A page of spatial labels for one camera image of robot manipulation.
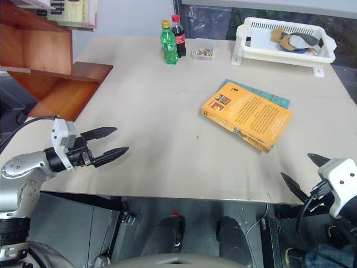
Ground black table frame bar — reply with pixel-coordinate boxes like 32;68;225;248
41;191;123;212

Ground thin white cable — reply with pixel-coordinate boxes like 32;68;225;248
244;202;270;241

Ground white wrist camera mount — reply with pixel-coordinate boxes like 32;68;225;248
51;118;78;172
317;157;357;219

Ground blue jeans leg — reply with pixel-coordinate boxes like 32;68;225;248
305;242;357;268

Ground black table leg post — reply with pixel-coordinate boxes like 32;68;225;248
261;217;283;268

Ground dark shoe yellow trim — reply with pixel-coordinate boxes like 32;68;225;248
286;247;308;266

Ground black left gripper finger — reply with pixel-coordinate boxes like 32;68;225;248
93;146;130;169
80;126;118;141

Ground metal table bracket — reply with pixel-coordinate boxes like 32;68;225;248
120;210;138;226

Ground green plastic soda bottle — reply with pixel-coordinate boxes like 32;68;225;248
160;20;179;65

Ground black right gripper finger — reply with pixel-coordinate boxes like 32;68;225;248
280;171;310;204
307;152;332;169

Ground thick orange book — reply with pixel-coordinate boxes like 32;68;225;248
201;81;294;154

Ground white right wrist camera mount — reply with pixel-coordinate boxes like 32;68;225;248
317;157;357;219

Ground white cloth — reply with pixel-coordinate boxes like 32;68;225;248
288;37;307;50

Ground dark olive cloth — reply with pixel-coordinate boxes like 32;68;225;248
283;32;324;47

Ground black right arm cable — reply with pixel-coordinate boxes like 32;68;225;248
295;180;357;268

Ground clear box of coloured bits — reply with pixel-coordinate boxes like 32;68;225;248
191;38;218;61

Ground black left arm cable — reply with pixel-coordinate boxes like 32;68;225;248
0;115;61;154

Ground grey robot torso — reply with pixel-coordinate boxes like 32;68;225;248
91;252;252;268

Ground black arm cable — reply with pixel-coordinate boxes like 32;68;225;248
0;115;61;154
295;180;357;268

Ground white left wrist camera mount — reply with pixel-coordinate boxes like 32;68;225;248
51;118;78;172

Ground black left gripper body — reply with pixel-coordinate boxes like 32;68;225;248
66;136;96;169

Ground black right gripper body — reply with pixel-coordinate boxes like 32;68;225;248
303;192;334;215

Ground brown wooden bookshelf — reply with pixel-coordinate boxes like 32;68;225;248
0;0;114;122

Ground dark rounded robot foot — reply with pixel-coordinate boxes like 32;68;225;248
144;210;186;257
216;216;253;266

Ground dark cola bottle red cap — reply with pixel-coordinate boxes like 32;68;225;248
170;14;187;59

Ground thin teal book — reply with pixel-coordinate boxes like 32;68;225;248
221;79;291;109

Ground blue cloth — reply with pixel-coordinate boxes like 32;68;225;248
278;44;310;55

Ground white plastic basket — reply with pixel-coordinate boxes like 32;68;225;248
230;16;337;76

